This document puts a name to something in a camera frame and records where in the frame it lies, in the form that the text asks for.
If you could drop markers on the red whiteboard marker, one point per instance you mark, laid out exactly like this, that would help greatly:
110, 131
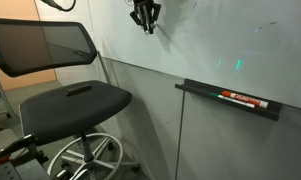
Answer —
245, 99

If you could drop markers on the perforated metal table plate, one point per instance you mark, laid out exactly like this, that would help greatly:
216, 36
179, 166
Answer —
10, 171

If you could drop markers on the black marker tray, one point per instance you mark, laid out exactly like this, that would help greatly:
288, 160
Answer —
223, 100

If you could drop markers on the black mesh office chair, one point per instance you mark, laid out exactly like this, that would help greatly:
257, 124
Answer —
73, 106

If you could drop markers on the green capped whiteboard marker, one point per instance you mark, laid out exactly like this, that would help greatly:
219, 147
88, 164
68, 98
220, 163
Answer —
236, 101

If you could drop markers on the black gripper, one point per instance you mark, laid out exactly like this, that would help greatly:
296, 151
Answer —
146, 6

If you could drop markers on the large whiteboard panel with writing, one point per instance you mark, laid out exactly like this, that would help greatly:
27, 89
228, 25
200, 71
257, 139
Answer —
196, 36

